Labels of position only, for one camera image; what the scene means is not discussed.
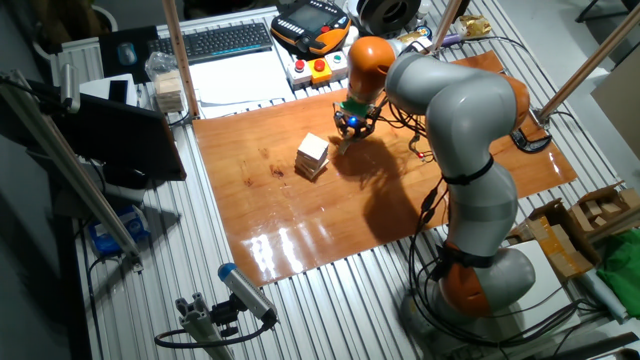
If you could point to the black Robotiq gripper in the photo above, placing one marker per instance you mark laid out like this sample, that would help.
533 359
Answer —
354 122

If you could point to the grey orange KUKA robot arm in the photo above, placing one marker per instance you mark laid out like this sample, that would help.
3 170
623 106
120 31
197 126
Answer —
465 110

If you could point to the white box small green button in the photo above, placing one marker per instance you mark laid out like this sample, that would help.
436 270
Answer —
337 65

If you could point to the yellow emergency stop button box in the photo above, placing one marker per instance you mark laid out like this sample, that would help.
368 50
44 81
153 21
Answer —
320 70

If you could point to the white box big red button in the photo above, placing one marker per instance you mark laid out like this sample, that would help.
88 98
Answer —
300 75

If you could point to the white rounded plastic object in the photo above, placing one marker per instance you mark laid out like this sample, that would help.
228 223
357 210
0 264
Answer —
352 34

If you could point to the cream coloured packet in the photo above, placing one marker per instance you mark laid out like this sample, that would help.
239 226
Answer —
415 37

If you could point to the black orange teach pendant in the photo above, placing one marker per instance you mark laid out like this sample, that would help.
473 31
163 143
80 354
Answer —
310 20

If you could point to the black filament spool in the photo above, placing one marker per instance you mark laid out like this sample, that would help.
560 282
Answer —
390 15

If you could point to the glossy wood grain mat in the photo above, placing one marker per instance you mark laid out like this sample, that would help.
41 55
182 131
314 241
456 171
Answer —
270 225

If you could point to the white paper sheets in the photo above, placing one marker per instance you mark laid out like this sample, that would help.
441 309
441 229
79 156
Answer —
235 80

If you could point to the gold foil packet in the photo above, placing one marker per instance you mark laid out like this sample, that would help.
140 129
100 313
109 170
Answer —
474 25

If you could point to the black computer keyboard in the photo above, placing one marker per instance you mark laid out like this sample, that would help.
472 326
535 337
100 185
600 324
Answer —
215 42

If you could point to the black curved clamp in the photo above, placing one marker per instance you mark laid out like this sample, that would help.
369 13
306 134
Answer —
531 146

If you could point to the plastic bag of wooden blocks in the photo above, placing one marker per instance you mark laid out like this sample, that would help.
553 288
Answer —
167 87

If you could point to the black flat monitor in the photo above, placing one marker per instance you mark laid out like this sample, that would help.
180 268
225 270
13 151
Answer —
125 140

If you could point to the cardboard box with yellow tape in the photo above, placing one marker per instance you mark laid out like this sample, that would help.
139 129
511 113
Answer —
560 250

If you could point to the white foam board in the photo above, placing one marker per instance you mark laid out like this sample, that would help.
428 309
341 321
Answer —
547 270

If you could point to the black smartphone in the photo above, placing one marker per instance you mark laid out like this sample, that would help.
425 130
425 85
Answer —
118 91

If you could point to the dark computer mouse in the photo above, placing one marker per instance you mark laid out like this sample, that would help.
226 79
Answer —
127 53

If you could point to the black mouse pad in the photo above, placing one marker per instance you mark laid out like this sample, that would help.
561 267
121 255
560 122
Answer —
107 62

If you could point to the cardboard box with wooden blocks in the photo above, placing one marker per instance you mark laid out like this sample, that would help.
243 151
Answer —
600 207

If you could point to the blue plastic package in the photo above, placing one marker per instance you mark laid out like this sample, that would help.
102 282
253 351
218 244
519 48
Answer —
117 232

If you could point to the white flat box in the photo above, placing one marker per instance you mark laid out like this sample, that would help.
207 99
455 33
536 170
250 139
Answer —
95 90

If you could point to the brown cardboard sheet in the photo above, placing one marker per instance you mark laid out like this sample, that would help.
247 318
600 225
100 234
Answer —
622 110

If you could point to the white rolled sheet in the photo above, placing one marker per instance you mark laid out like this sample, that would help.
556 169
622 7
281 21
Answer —
602 297

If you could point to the green cloth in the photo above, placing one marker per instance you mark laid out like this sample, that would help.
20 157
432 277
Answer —
622 270

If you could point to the green wrist mount adapter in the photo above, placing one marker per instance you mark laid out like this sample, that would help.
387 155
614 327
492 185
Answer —
356 106

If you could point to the wooden frame pole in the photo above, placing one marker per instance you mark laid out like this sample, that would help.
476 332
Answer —
180 55
590 62
446 22

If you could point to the silver camera with blue end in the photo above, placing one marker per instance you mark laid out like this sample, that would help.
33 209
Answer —
245 292

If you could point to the aluminium profile camera post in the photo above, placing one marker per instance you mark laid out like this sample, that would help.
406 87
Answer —
200 325

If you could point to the silver depth camera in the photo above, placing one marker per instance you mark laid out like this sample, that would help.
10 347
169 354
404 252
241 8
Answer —
70 87

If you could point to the long aluminium frame beam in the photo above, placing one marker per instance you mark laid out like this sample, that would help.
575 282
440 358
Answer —
65 165

